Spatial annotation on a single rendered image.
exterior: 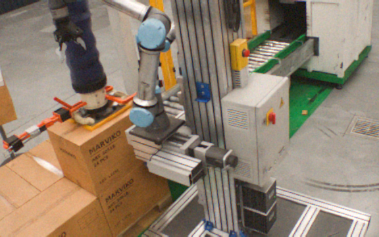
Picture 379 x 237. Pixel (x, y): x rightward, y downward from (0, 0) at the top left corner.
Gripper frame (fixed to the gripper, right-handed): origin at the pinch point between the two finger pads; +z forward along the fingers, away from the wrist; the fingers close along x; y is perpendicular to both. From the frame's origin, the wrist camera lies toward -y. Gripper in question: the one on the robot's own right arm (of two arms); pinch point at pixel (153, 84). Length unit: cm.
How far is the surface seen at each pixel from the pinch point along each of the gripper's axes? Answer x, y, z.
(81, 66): -18.5, 36.7, -25.1
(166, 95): -57, -60, 49
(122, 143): -6.4, 31.0, 29.1
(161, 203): -7, 12, 97
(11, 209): -48, 104, 53
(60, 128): -36, 54, 13
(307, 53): 5, -223, 60
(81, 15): -15, 30, -55
